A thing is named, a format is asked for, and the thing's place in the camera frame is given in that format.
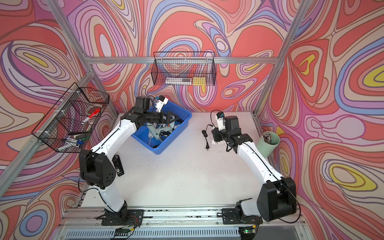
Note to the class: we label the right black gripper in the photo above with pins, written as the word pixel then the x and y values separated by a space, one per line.
pixel 216 132

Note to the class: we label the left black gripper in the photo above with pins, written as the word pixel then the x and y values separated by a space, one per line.
pixel 166 118

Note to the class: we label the mint green glue gun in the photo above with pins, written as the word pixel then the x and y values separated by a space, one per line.
pixel 160 131

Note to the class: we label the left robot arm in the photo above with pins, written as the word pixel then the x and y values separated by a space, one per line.
pixel 97 167

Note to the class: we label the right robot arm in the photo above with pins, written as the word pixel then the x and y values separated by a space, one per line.
pixel 276 194

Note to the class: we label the white box in basket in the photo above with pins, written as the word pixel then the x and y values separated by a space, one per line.
pixel 179 81

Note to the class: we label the blue plastic storage box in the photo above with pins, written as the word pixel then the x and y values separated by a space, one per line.
pixel 157 147

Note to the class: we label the yellow box in basket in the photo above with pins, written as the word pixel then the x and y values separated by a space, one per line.
pixel 199 81

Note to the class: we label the green pen holder cup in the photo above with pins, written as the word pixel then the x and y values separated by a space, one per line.
pixel 267 143

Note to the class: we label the red marker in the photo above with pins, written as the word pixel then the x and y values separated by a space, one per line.
pixel 91 116

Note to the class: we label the blue marker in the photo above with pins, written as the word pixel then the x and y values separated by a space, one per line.
pixel 73 141

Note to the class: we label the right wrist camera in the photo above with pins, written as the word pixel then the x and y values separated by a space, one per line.
pixel 220 118

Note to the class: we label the back wire basket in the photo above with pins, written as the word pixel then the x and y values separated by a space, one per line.
pixel 183 64

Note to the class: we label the wire basket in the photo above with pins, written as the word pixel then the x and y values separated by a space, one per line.
pixel 183 64
pixel 64 119

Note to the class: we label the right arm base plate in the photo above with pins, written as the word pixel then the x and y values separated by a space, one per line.
pixel 234 216

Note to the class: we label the left wire basket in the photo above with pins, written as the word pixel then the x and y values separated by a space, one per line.
pixel 64 119

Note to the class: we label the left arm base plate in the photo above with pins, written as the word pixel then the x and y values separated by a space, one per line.
pixel 125 217

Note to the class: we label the aluminium front rail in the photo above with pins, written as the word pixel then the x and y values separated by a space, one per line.
pixel 174 223

